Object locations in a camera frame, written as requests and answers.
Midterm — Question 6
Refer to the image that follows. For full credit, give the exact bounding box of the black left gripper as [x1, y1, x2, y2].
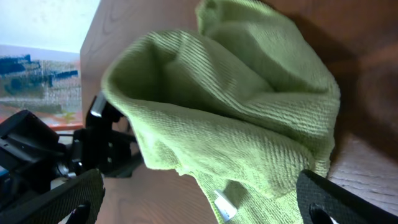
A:
[73, 92, 143, 178]

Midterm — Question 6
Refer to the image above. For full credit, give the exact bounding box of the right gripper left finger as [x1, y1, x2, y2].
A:
[1, 169, 105, 224]

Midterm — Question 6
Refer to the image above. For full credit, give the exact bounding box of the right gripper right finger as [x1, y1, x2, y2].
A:
[296, 170, 397, 224]

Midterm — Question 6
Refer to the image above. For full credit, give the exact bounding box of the green microfiber cloth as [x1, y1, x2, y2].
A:
[101, 1, 340, 223]

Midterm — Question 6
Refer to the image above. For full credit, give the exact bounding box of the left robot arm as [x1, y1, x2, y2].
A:
[1, 93, 143, 210]

